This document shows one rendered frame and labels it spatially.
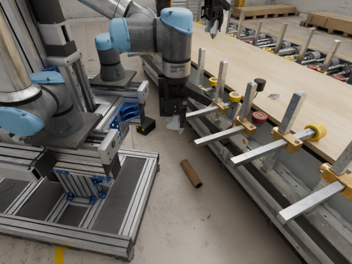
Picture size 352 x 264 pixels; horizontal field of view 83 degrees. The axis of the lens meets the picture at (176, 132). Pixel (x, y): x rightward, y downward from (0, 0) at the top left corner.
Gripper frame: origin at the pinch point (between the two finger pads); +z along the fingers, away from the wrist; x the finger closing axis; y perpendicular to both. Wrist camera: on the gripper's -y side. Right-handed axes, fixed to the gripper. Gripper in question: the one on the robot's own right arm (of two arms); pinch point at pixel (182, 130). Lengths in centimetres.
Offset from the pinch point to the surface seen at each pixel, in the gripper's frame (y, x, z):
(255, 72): -71, -96, 22
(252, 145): -54, -41, 50
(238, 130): -35, -30, 27
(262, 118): -49, -33, 22
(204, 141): -15.0, -22.3, 26.6
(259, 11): -371, -769, 86
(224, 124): -34, -47, 36
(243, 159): -25.3, 0.3, 16.4
